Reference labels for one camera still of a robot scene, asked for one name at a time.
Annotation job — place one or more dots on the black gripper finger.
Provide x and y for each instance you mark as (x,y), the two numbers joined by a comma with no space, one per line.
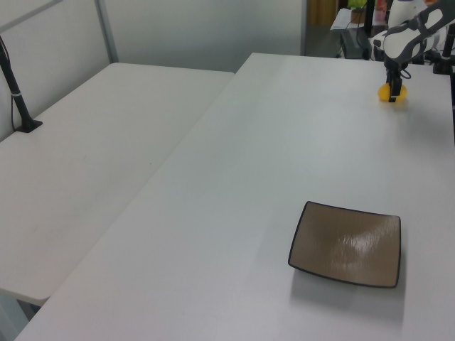
(388,78)
(394,90)

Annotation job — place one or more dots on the black box device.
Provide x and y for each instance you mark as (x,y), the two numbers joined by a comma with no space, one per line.
(352,44)

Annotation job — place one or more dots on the black upright monitor post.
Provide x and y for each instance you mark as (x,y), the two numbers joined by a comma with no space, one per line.
(369,28)

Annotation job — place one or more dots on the pink small bottle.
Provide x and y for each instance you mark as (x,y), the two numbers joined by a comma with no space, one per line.
(381,10)

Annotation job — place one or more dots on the yellow potato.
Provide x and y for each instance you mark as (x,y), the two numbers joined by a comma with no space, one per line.
(384,94)

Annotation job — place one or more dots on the potted green plant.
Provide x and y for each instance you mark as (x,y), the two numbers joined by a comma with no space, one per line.
(357,10)

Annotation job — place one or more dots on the brown square ceramic plate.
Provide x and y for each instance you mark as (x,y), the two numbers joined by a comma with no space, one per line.
(348,245)

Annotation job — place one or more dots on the brown wooden cabinet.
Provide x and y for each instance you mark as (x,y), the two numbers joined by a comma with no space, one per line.
(321,12)

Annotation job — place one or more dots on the black pole stand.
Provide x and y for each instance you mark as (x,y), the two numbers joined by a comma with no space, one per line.
(16,96)

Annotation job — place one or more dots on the black table clamp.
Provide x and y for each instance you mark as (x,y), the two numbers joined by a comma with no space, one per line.
(442,60)

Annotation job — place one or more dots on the grey partition frame rail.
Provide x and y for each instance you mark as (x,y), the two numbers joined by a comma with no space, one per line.
(28,15)

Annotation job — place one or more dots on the white paper sheets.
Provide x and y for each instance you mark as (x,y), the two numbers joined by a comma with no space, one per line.
(343,19)

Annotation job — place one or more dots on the grey metal partition post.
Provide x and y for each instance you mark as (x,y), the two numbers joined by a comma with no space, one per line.
(304,26)
(106,32)

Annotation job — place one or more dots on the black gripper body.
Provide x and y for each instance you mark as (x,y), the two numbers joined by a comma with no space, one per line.
(394,68)

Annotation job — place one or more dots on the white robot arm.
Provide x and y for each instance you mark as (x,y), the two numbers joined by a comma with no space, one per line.
(398,42)

